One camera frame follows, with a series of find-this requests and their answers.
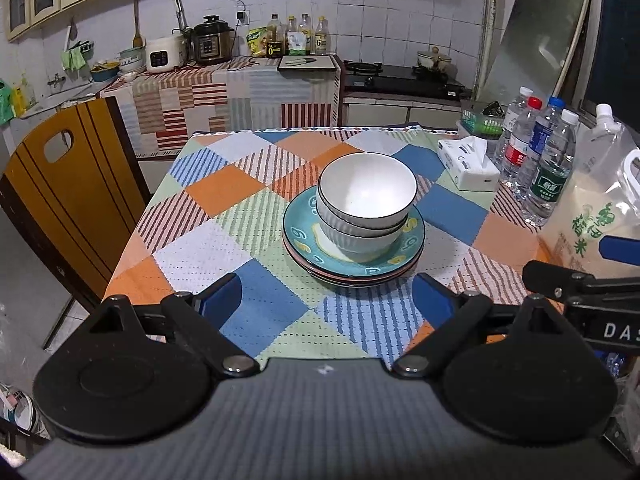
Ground pink bunny lovely bear plate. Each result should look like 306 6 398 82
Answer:
282 238 426 286

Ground oil bottle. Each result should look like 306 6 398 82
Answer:
298 13 314 54
266 13 284 58
285 15 307 55
314 15 330 55

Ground leaning metal board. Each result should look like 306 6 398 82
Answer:
477 0 590 104

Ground stacked bowls on counter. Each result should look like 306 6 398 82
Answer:
118 47 146 74

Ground green label water bottle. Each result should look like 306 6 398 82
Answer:
522 110 579 228

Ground wooden spatula hanging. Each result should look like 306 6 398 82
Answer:
132 0 144 48

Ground pot on stove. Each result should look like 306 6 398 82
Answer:
416 47 451 72

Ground black pressure cooker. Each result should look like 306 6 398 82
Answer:
192 15 233 65

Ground white bowl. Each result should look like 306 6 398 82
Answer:
316 194 408 237
317 153 418 230
311 220 402 262

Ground blue bowl on counter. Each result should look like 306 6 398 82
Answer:
90 61 119 81

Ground clear water bottle rear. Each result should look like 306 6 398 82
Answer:
495 86 534 167

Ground striped counter cloth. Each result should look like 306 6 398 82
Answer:
100 55 343 159

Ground red label water bottle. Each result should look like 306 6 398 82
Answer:
501 96 542 190

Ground green plastic basket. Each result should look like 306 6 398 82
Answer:
460 100 506 139

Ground black gas stove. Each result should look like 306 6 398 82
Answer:
344 61 472 101

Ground white rice cooker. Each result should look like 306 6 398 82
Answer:
145 35 186 74

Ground wooden yellow chair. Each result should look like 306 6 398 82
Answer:
0 95 151 351

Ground tissue pack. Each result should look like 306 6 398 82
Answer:
436 136 500 192

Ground teal fried egg plate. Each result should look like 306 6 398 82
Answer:
283 186 425 284

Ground yellow green snack bag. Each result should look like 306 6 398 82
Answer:
246 27 272 58

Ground green cloth hanging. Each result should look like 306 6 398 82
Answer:
61 41 93 72

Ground bag of rice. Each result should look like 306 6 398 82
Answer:
539 103 639 278

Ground cutting board on counter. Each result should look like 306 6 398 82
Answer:
278 55 336 72

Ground colourful patchwork tablecloth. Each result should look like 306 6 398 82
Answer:
107 126 544 362

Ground blue label water bottle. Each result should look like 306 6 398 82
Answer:
527 96 565 160

